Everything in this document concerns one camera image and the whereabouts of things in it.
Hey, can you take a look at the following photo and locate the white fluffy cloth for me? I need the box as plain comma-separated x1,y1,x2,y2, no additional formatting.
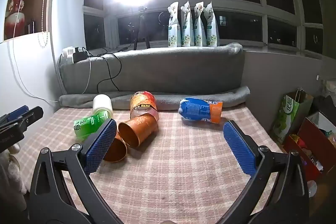
0,144,28,214

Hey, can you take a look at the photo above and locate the red box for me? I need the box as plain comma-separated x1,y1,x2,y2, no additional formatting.
283,116,336,182

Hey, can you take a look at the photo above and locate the black tripod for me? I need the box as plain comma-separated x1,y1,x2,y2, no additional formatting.
133,5,152,51

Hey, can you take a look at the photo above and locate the pink plaid blanket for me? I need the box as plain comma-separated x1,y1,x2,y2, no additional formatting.
16,105,287,224

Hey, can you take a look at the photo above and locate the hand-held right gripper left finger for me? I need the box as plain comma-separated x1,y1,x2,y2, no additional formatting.
29,119,117,224

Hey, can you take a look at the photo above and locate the red and white jar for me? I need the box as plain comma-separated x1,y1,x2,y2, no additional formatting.
4,0,27,40

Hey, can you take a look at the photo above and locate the white power strip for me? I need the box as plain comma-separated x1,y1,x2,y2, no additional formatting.
61,47,80,65

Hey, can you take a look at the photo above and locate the copper patterned paper cup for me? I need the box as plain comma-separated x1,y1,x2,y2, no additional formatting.
118,113,158,149
103,132,129,163

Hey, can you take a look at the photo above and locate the black cable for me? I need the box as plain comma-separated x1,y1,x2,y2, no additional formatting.
85,47,134,94

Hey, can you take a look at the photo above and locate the rolled grey blanket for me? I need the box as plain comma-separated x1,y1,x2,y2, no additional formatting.
59,85,251,112

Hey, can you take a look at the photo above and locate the long thin white cable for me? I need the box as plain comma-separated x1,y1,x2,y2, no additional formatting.
7,0,60,104

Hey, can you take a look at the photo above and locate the black charger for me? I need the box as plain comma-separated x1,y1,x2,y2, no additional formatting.
73,49,89,63

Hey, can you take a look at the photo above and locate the window frame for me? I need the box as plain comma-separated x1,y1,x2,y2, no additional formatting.
83,0,336,59

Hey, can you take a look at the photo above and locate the red and gold cup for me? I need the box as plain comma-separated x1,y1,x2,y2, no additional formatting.
130,91,158,115

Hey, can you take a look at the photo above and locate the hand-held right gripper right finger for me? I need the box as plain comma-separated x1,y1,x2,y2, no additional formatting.
223,120,311,224

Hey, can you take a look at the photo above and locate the white green snack pouch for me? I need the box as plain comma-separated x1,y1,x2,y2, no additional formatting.
193,1,207,47
204,2,219,47
167,2,182,47
180,1,195,47

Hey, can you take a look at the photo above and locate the white plastic cup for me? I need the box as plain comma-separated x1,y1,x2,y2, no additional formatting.
93,94,114,118

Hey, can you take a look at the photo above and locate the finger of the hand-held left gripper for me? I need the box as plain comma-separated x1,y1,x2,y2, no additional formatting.
0,106,44,135
0,105,30,123

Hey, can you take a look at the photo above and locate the green paper bag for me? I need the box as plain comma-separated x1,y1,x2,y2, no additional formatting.
271,88,314,145

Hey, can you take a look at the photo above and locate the translucent pink cup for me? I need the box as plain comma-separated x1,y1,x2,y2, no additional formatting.
130,105,160,126

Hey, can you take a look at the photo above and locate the short white cable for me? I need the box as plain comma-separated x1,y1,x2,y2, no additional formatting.
81,55,92,95

